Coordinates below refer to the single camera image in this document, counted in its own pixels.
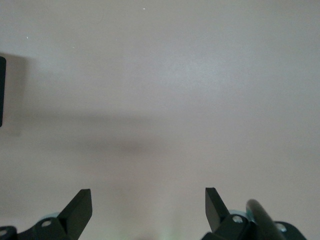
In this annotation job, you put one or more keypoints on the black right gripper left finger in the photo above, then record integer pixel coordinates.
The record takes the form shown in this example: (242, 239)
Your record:
(72, 220)

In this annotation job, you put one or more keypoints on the black plastic box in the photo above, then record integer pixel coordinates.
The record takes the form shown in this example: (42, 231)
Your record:
(2, 90)

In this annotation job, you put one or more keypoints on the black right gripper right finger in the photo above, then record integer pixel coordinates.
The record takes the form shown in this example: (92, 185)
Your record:
(220, 225)

